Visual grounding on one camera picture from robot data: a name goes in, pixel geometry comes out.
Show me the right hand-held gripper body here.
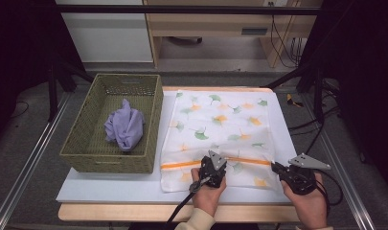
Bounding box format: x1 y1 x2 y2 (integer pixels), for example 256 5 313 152
284 152 331 196

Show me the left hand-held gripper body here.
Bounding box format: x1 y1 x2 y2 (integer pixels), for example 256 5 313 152
199 149 228 189

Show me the leaf-print mesh laundry bag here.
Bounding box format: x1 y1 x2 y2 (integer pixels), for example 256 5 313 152
159 89 284 194

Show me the purple garment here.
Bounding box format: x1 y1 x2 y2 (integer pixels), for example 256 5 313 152
103 98 146 153

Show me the green woven basket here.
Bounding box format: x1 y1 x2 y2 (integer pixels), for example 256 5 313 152
59 73 165 174

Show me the person's left hand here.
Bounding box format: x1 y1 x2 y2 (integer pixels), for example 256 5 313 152
191 167 228 219

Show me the person's right hand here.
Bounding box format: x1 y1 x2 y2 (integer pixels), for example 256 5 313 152
281 172 329 230

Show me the yellow and black tool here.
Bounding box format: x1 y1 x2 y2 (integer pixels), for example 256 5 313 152
285 93 305 108

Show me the black metal stand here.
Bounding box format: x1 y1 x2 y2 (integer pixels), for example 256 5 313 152
264 60 326 125
47 60 95 123

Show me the white board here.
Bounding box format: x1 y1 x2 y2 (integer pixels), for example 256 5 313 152
56 90 299 205

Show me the black curtain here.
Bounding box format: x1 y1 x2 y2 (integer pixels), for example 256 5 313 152
0 0 87 145
298 0 388 193

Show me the wooden desk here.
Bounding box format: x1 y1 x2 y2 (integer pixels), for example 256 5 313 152
143 0 324 69

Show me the black horizontal bar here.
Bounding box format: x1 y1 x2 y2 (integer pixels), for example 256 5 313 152
56 4 322 16

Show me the white cabinet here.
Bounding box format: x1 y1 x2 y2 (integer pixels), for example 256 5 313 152
55 0 154 63

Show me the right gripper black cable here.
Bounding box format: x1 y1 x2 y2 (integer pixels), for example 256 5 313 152
314 180 331 219

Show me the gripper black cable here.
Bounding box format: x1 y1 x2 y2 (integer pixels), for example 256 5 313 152
165 176 213 225
314 180 331 219

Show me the long black floor cable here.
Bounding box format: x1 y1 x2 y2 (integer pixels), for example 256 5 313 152
305 121 345 206

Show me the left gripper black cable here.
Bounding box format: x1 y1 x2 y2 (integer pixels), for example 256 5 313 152
165 176 213 225

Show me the aluminium rail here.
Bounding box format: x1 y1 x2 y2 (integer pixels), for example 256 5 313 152
301 94 377 230
0 92 72 230

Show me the black hanging desk cable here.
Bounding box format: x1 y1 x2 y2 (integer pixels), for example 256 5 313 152
270 2 299 69

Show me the thin black floor cable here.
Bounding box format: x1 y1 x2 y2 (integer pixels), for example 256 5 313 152
9 101 30 120

